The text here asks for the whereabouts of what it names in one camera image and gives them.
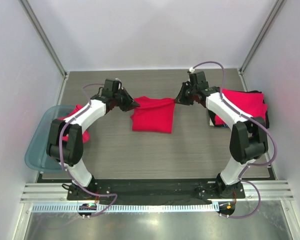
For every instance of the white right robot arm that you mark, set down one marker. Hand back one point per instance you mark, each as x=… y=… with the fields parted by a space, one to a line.
x=248 y=140

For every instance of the white slotted cable duct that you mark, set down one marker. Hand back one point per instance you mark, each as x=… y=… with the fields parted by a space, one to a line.
x=95 y=208

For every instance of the left aluminium frame post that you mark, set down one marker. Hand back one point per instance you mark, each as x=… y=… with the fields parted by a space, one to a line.
x=42 y=35

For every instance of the aluminium frame post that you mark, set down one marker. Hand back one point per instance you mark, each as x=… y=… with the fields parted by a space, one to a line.
x=42 y=35
x=270 y=19

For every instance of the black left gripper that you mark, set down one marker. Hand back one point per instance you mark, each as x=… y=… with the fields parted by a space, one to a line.
x=125 y=99

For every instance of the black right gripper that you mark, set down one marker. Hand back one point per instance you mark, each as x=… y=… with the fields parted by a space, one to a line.
x=184 y=93

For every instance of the teal plastic bin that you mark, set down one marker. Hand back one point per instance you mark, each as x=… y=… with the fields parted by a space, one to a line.
x=36 y=157

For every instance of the white sheet under stack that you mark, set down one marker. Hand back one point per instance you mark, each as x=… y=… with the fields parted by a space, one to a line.
x=211 y=123

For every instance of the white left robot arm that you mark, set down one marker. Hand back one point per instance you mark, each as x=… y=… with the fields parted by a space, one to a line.
x=70 y=154

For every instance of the folded red t-shirt on stack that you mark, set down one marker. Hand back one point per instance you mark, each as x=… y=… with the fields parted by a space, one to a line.
x=251 y=102

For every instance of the red t-shirt in bin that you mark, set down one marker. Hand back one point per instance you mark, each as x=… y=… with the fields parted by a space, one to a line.
x=75 y=109

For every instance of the red t-shirt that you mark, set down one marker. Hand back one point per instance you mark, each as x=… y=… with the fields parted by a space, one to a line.
x=153 y=115
x=251 y=102
x=75 y=109

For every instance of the right aluminium frame post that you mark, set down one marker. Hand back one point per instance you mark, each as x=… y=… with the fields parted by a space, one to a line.
x=270 y=19

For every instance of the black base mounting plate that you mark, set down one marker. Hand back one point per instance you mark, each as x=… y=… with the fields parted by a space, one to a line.
x=156 y=191

